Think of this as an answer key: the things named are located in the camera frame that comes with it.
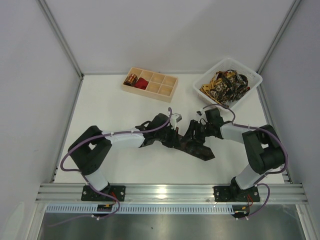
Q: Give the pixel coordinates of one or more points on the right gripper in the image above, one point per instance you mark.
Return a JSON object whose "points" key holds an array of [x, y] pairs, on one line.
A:
{"points": [[196, 132]]}

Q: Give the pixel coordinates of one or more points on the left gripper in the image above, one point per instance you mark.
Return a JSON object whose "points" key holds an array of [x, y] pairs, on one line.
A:
{"points": [[171, 136]]}

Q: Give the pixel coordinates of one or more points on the brown blue-flowered tie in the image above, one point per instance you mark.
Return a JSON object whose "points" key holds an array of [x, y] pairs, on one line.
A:
{"points": [[195, 148]]}

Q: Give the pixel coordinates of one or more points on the white plastic basket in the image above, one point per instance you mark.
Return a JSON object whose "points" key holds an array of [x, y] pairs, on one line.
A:
{"points": [[254, 80]]}

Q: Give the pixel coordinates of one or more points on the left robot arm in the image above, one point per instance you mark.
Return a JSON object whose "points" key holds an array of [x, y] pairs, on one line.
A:
{"points": [[92, 147]]}

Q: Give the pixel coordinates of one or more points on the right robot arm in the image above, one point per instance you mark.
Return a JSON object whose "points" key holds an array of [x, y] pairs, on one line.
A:
{"points": [[265, 152]]}

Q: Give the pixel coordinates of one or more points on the yellow patterned tie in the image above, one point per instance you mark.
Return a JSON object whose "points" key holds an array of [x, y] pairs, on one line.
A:
{"points": [[220, 88]]}

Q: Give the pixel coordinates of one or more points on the rolled red tie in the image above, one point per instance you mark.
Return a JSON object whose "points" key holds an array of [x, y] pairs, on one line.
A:
{"points": [[141, 84]]}

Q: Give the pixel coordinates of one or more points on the rolled brown patterned tie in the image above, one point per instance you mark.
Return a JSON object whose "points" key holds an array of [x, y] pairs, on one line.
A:
{"points": [[131, 80]]}

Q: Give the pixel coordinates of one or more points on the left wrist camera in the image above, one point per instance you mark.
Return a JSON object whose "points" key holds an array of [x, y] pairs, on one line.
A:
{"points": [[175, 118]]}

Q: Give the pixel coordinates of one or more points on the white slotted cable duct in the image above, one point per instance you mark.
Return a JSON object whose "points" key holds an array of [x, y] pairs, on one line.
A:
{"points": [[206, 209]]}

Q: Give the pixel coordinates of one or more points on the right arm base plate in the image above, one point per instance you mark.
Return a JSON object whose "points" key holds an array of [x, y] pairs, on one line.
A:
{"points": [[231, 193]]}

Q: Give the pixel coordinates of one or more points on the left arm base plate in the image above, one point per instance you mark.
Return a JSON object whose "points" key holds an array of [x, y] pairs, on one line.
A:
{"points": [[116, 191]]}

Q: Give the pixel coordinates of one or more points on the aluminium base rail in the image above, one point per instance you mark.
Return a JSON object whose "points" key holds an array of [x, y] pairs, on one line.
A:
{"points": [[279, 194]]}

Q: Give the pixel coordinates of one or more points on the right aluminium frame post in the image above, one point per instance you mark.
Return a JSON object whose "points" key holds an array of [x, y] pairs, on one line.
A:
{"points": [[278, 36]]}

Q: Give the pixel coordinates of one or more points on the aluminium frame post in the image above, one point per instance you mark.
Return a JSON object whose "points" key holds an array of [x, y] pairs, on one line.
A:
{"points": [[278, 36], [46, 11]]}

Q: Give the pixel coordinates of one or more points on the left aluminium frame post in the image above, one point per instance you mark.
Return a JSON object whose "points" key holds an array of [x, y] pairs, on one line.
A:
{"points": [[46, 11]]}

